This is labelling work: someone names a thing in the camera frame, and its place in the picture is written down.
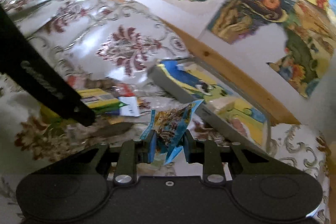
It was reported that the orange rice cracker pack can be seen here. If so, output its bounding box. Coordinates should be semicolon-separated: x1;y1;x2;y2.
209;96;245;114

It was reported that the floral white bedspread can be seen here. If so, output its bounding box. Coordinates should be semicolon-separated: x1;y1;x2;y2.
0;0;332;224

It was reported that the swirling night painting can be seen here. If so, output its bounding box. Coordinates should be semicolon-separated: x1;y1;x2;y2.
207;0;295;44

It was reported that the dark blue snack pouch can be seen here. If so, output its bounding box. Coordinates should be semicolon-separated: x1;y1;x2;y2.
106;97;140;117

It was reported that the sausage pack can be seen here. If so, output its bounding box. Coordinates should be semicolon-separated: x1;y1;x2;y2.
230;118;249;138

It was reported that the small red white packet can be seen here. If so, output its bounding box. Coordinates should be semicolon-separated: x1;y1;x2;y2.
67;75;83;90

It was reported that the wooden bed frame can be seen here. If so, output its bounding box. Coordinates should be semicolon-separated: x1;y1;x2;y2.
7;0;301;126

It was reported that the yellow green snack pack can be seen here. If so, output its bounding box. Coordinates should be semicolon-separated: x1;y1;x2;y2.
40;89;126;123

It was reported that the landscape hill painting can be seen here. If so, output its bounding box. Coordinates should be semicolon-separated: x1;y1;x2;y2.
268;0;335;98

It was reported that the clear bag of nuts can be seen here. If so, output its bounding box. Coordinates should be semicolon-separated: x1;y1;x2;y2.
84;78;135;97

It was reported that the grey tray with frog drawing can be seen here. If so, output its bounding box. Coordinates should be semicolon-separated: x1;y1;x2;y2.
148;58;270;152

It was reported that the blue cartoon snack packet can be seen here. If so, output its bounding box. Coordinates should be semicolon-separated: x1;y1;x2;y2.
140;100;203;164

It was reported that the dark dried fruit packet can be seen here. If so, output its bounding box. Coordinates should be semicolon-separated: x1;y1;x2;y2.
91;122;134;138

